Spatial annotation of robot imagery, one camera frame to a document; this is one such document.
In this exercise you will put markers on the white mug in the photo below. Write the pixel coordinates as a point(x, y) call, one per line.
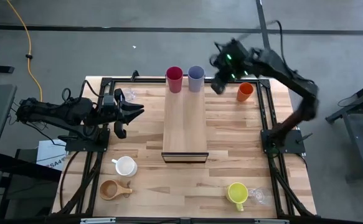
point(125, 166)

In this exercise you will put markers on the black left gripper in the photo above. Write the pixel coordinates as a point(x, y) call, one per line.
point(106, 114)

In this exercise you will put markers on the raised wooden platform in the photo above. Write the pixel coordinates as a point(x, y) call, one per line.
point(184, 124)

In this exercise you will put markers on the red mug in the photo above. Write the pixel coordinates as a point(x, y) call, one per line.
point(174, 79)

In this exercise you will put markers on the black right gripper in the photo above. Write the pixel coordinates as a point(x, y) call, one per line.
point(234, 59)

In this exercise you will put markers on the orange cup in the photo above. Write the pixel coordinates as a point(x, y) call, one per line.
point(245, 91)

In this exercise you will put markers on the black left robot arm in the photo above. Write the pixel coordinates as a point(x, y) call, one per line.
point(75, 112)

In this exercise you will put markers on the white printed box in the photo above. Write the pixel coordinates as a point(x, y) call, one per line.
point(52, 154)

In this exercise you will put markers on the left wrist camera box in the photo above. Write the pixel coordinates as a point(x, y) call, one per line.
point(108, 100)

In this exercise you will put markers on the yellow mug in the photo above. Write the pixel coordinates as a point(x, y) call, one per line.
point(237, 193)

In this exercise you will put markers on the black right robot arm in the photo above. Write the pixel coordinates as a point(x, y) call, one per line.
point(296, 84)

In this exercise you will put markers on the clear glass cup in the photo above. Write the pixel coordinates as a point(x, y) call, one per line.
point(260, 196)
point(129, 94)

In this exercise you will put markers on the black cart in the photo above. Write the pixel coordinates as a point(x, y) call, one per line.
point(358, 124)

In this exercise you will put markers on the black aluminium table frame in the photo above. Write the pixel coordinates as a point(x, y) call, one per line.
point(263, 102)

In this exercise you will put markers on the lavender mug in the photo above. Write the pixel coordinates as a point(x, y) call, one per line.
point(196, 78)

